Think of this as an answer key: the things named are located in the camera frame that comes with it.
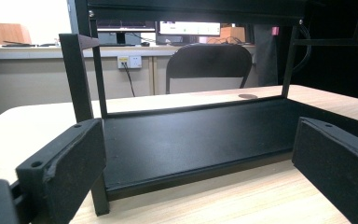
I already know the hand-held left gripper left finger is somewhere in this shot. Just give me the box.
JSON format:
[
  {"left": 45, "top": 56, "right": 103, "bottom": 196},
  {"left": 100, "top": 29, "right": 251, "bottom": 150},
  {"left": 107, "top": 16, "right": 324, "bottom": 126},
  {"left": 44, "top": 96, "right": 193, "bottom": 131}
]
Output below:
[{"left": 15, "top": 118, "right": 107, "bottom": 224}]

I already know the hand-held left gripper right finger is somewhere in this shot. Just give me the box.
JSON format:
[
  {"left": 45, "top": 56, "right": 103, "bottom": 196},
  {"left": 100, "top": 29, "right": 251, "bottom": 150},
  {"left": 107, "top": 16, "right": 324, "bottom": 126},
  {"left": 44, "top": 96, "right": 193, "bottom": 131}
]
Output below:
[{"left": 291, "top": 116, "right": 358, "bottom": 224}]

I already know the black metal two-tier rack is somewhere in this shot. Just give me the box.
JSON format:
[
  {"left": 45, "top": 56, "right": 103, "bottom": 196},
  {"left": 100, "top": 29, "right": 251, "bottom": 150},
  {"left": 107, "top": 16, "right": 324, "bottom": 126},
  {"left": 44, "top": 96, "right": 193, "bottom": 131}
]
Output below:
[{"left": 58, "top": 0, "right": 358, "bottom": 217}]

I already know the round dark table grommet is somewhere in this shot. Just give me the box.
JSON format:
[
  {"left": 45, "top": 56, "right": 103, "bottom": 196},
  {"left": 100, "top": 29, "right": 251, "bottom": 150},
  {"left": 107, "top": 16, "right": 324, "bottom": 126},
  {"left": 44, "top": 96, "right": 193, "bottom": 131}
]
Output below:
[{"left": 238, "top": 92, "right": 259, "bottom": 101}]

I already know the white background counter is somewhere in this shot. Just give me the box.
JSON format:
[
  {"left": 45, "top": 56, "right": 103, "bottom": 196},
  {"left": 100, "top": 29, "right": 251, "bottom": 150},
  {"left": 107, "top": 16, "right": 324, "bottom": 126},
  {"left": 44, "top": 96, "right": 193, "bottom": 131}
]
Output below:
[{"left": 0, "top": 44, "right": 257, "bottom": 61}]

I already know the black folding chair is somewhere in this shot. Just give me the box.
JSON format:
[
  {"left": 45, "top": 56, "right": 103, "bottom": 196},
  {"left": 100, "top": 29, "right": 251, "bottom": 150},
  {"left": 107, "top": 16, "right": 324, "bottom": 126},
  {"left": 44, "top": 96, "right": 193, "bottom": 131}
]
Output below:
[{"left": 165, "top": 43, "right": 254, "bottom": 95}]

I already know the brown cardboard box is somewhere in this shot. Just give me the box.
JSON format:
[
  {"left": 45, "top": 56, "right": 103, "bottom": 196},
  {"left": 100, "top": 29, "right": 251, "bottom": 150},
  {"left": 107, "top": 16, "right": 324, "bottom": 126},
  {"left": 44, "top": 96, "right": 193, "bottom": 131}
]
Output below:
[{"left": 219, "top": 26, "right": 247, "bottom": 43}]

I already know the computer monitor with bright screen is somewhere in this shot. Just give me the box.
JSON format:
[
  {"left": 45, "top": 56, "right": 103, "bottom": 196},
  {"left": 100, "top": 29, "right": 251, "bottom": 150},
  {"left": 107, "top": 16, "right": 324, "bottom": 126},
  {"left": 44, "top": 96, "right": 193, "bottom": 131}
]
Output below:
[{"left": 155, "top": 21, "right": 222, "bottom": 45}]

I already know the black power cable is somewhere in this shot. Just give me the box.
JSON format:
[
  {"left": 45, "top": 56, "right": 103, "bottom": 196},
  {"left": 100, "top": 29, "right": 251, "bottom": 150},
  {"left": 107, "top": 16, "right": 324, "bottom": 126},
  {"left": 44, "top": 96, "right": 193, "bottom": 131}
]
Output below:
[{"left": 122, "top": 62, "right": 137, "bottom": 98}]

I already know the white wall socket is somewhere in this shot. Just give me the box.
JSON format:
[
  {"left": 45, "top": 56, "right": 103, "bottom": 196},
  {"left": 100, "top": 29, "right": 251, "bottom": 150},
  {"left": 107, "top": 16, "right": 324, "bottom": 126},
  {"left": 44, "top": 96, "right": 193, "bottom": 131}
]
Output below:
[{"left": 117, "top": 55, "right": 144, "bottom": 70}]

